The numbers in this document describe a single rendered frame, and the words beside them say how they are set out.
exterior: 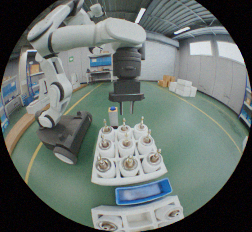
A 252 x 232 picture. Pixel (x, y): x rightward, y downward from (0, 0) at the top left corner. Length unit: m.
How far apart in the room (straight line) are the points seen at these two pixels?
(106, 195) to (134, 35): 0.75
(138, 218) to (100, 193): 0.30
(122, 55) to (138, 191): 0.68
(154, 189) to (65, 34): 0.78
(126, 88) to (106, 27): 0.17
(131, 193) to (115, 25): 0.74
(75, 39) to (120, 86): 0.18
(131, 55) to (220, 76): 5.19
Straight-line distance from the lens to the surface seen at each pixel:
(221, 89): 5.17
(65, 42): 0.21
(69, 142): 0.63
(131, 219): 0.58
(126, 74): 0.20
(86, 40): 0.21
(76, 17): 0.55
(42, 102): 2.30
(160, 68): 6.05
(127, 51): 0.21
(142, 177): 0.43
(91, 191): 0.64
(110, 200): 0.61
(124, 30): 0.20
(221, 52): 5.56
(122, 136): 0.48
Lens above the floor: 0.60
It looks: 26 degrees down
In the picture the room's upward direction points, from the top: straight up
